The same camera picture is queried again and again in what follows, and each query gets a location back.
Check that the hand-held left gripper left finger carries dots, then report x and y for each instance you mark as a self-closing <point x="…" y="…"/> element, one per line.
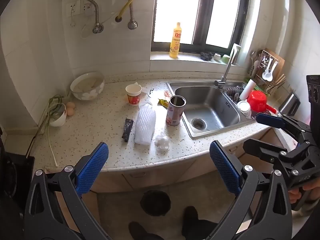
<point x="92" y="170"/>

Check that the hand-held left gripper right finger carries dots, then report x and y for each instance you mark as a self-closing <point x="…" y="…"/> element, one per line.
<point x="225" y="167"/>

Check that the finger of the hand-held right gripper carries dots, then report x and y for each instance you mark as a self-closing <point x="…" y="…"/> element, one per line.
<point x="270" y="120"/>
<point x="262" y="152"/>

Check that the black wrapper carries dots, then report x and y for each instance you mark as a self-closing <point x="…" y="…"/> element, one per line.
<point x="127" y="130"/>

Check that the clear plastic lid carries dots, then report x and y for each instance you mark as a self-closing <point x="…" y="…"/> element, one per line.
<point x="161" y="142"/>

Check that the white foam net sleeve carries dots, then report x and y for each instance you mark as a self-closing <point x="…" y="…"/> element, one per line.
<point x="145" y="125"/>

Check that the black trash bin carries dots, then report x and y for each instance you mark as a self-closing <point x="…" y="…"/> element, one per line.
<point x="155" y="202"/>

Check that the tin can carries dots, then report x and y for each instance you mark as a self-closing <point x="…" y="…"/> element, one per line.
<point x="175" y="115"/>

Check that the red and white paper cup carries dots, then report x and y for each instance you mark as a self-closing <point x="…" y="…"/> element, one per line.
<point x="133" y="98"/>

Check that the yellow-green wrapper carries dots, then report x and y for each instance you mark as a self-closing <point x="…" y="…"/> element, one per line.
<point x="163" y="102"/>

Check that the clear wrapper with orange print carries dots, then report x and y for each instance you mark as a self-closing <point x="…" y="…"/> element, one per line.
<point x="167" y="93"/>

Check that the person's right hand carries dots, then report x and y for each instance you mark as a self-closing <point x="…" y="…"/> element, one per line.
<point x="312" y="188"/>

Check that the red water scoop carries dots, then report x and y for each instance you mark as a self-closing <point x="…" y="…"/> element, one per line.
<point x="256" y="101"/>

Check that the metal box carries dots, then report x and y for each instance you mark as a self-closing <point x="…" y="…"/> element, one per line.
<point x="288" y="103"/>

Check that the white cylinder cup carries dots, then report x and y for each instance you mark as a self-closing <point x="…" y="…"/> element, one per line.
<point x="247" y="90"/>

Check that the metal dish drainer basket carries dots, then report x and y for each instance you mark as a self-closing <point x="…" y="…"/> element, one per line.
<point x="235" y="92"/>

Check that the green onion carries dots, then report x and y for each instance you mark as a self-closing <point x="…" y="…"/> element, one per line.
<point x="51" y="145"/>

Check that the stainless steel sink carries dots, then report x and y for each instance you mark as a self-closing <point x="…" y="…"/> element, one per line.
<point x="212" y="110"/>

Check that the wooden cutting board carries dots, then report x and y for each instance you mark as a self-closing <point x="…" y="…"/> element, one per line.
<point x="278" y="62"/>

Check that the metal utensil rack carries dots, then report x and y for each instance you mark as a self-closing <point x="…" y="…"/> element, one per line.
<point x="260" y="62"/>

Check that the small white bowl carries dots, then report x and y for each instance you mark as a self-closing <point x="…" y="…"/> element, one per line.
<point x="58" y="121"/>

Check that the wooden base cabinet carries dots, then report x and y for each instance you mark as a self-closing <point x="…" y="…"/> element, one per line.
<point x="155" y="175"/>

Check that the person's right black shoe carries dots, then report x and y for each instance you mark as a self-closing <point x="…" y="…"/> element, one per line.
<point x="193" y="222"/>

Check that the metal faucet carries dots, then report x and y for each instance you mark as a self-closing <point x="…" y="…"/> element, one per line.
<point x="228" y="65"/>

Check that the green cup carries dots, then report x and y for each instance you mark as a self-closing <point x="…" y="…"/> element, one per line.
<point x="226" y="59"/>

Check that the grey flower-print bowl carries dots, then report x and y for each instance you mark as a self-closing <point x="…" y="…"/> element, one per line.
<point x="85" y="95"/>

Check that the black gas stove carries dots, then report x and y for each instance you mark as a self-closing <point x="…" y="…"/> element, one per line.
<point x="12" y="177"/>

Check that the small white cup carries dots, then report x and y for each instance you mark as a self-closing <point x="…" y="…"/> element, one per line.
<point x="217" y="57"/>

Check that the dark scouring pad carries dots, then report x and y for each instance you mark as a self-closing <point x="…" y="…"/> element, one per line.
<point x="207" y="56"/>

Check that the metal pull-tab can lid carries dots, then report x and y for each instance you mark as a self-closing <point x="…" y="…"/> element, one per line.
<point x="150" y="92"/>

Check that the crumpled white tissue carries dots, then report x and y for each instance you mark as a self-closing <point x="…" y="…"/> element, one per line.
<point x="137" y="83"/>

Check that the yellow dish soap bottle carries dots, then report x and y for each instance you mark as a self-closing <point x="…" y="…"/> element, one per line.
<point x="175" y="45"/>

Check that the dark-framed window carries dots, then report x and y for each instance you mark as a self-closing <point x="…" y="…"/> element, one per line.
<point x="197" y="17"/>

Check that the white wall socket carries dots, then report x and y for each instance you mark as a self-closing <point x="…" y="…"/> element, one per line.
<point x="81" y="8"/>

